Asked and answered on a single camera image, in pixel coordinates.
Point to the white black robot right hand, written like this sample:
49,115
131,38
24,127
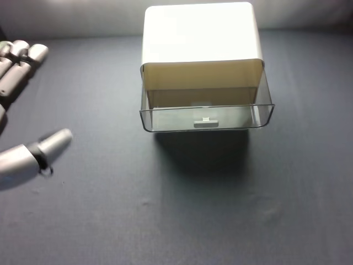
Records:
16,76

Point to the transparent grey plastic drawer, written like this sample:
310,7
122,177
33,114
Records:
264,110

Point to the white drawer cabinet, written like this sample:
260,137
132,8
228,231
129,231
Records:
201,33

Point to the grey table cloth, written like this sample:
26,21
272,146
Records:
110,209

